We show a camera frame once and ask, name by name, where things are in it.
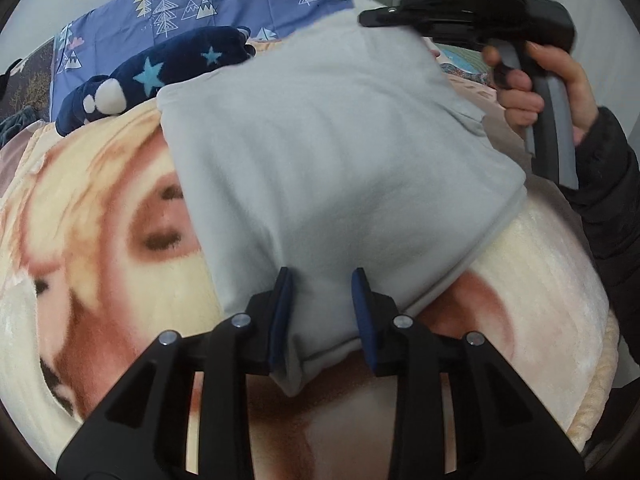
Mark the navy star plush blanket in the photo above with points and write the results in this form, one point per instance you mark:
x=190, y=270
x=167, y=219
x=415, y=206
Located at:
x=165, y=70

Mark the dark teal blanket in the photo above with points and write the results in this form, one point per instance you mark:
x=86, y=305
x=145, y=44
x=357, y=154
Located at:
x=20, y=125

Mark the person's right hand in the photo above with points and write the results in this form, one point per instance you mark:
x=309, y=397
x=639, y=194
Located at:
x=575, y=90

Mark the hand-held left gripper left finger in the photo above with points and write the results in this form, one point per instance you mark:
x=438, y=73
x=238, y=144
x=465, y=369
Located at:
x=282, y=310

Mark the light grey t-shirt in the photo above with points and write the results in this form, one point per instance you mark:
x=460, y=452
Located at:
x=325, y=160

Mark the printed plush blanket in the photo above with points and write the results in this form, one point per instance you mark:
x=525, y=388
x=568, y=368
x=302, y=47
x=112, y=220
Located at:
x=100, y=260

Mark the person's right forearm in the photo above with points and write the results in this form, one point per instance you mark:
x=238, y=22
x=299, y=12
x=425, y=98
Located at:
x=615, y=200

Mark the floral cloth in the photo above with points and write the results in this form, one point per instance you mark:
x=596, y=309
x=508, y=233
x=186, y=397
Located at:
x=470, y=67

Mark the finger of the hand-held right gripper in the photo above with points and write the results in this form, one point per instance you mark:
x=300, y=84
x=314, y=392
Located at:
x=390, y=16

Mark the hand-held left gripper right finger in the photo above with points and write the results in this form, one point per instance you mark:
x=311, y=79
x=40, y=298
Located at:
x=361, y=310

